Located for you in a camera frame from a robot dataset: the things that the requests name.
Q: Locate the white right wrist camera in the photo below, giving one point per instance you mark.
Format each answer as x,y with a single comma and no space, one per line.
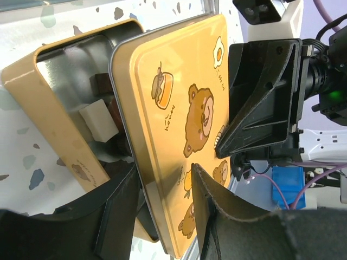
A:
271,19

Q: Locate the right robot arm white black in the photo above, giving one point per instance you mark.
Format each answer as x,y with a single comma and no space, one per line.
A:
326,78

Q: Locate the dark cube chocolate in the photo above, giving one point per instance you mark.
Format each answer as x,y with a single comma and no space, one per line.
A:
101,84

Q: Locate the gold metal tin box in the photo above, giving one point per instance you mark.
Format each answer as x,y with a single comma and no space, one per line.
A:
51,85

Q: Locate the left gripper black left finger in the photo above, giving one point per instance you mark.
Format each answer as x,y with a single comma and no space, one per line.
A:
98,225

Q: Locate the white cube chocolate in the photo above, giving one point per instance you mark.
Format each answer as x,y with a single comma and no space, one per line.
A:
99,121

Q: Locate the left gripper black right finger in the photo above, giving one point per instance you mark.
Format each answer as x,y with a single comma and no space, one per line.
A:
229,227

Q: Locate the silver metal tin lid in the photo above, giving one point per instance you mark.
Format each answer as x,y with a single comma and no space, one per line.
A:
171,86

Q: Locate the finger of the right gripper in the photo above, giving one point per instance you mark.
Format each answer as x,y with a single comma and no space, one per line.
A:
263,76

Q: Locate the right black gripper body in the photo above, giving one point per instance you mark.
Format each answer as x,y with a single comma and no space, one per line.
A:
297,102

